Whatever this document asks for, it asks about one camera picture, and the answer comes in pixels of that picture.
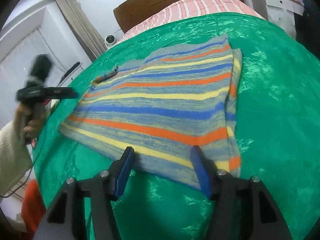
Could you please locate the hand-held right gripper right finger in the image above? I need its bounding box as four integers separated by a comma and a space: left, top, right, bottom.
190, 145, 293, 240

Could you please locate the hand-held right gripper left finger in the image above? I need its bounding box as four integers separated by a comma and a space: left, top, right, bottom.
46, 146, 137, 240

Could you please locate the beige curtain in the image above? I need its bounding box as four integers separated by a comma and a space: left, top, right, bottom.
55, 0, 105, 60

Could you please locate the small white fan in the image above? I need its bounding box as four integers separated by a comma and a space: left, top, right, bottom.
104, 34, 119, 48

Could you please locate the white desk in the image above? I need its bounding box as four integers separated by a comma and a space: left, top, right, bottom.
250, 0, 305, 38

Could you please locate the small blue orange tube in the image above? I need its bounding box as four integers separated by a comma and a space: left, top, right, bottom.
91, 66, 119, 85

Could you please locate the wooden headboard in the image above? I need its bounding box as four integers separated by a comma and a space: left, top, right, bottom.
113, 0, 244, 34

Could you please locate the green floral blanket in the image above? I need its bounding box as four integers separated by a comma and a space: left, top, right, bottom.
32, 12, 320, 240

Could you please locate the orange cloth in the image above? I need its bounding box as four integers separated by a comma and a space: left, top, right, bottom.
21, 180, 47, 235

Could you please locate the black item on shelf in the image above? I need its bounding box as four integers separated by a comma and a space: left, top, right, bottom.
61, 62, 81, 80

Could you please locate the person's left forearm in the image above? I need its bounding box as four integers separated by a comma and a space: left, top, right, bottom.
0, 121, 33, 198

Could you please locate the person's left hand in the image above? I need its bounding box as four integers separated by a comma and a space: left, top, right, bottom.
14, 102, 48, 140

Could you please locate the pink striped bed sheet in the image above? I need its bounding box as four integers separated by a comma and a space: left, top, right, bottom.
121, 0, 264, 42

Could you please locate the black cable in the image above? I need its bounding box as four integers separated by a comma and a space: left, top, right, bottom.
4, 137, 42, 198

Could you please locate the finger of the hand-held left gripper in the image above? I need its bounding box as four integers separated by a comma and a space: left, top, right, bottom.
17, 86, 78, 103

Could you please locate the striped knit sweater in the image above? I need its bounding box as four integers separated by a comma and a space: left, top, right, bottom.
59, 33, 243, 190

